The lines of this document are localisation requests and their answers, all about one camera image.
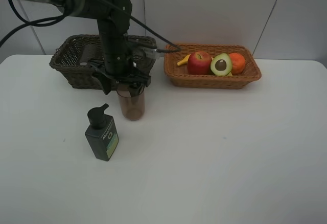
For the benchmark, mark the orange tangerine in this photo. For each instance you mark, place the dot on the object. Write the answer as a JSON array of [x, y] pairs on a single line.
[[238, 63]]

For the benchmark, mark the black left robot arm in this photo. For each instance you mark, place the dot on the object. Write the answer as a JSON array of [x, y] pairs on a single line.
[[113, 17]]

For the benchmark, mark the translucent brown cup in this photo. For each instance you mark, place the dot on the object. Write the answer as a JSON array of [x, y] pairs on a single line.
[[132, 108]]

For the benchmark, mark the yellow banana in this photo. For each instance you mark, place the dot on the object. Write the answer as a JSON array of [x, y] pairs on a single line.
[[183, 61]]

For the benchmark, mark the red apple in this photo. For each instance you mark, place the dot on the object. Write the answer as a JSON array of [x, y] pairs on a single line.
[[199, 63]]

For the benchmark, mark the halved avocado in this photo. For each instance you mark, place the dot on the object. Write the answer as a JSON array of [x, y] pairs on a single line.
[[221, 65]]

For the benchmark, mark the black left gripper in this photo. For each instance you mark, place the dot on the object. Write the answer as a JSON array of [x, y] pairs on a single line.
[[118, 66]]

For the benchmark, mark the light brown wicker basket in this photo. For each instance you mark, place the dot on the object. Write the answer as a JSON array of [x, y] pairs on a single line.
[[179, 76]]

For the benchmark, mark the dark green pump bottle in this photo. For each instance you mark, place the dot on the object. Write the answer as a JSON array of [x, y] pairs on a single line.
[[101, 133]]

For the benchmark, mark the dark brown wicker basket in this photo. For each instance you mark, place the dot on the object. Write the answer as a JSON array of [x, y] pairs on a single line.
[[66, 59]]

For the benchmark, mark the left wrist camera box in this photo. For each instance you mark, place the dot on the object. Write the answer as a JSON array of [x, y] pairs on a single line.
[[152, 53]]

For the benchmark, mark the translucent pink cup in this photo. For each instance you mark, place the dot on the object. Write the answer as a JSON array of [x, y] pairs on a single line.
[[90, 52]]

